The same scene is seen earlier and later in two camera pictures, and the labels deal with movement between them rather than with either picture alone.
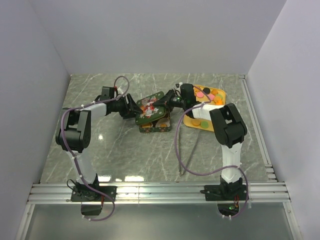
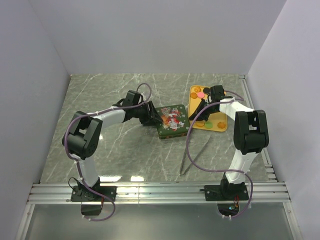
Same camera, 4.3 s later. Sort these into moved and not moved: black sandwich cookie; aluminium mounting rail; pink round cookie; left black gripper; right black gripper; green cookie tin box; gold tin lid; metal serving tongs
Moved: green cookie tin box; left black gripper; metal serving tongs; right black gripper; gold tin lid
Not moved: aluminium mounting rail; black sandwich cookie; pink round cookie
